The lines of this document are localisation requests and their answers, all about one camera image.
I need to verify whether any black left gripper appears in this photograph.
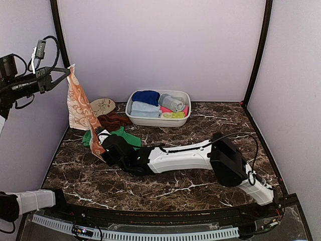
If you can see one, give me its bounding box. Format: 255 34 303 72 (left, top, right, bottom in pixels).
6 65 69 99

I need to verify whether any orange bunny pattern towel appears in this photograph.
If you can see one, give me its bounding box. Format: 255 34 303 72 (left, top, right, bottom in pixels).
67 64 105 160

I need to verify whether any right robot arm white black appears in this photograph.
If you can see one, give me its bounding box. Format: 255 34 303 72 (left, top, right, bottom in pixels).
97 130 276 218

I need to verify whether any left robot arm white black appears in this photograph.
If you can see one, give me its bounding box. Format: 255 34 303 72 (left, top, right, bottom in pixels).
1 80 68 192

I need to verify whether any green microfibre towel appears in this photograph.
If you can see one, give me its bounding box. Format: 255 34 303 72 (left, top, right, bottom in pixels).
82 126 141 147

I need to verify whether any brown towel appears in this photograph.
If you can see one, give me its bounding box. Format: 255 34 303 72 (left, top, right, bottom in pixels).
98 111 132 132

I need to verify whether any round beige embroidered cloth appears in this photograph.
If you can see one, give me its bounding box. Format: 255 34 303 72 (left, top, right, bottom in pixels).
90 98 116 117

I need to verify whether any light blue rolled towel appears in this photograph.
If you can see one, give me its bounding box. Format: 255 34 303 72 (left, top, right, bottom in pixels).
130 101 161 118

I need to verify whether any grey plastic basin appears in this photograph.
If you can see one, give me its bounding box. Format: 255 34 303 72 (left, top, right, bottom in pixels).
125 90 191 127

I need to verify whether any yellow green rolled towel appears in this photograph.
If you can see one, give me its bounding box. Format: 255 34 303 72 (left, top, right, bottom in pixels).
160 112 186 119

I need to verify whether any pink rolled towel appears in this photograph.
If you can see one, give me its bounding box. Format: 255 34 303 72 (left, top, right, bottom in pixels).
160 105 189 116

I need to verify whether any dark blue rolled towel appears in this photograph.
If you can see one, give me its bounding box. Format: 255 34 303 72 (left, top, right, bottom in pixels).
131 90 160 106

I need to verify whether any grey rolled towel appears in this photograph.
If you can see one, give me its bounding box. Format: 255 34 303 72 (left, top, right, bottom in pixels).
158 93 186 112

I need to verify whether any small electronics board with leds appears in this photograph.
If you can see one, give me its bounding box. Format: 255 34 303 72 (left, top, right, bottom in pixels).
72 226 93 237

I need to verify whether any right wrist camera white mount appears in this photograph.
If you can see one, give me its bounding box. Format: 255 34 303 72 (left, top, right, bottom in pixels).
95 127 111 145

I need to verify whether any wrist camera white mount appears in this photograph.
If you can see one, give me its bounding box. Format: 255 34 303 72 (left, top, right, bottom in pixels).
95 127 111 145
31 40 46 74

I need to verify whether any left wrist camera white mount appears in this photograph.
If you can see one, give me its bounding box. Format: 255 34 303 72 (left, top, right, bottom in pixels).
31 40 46 74

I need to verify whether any left black frame post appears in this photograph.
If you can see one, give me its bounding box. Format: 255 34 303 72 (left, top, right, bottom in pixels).
50 0 71 68

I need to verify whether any black frame post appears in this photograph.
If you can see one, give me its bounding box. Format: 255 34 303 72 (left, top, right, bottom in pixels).
242 0 273 106
50 0 71 68

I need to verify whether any white slotted cable duct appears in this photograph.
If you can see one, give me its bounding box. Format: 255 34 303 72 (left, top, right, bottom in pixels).
32 214 239 241

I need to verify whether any black front table rail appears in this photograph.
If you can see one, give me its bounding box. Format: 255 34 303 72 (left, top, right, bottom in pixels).
32 194 299 228

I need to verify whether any right black frame post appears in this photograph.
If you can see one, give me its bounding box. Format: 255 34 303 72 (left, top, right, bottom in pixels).
242 0 273 106

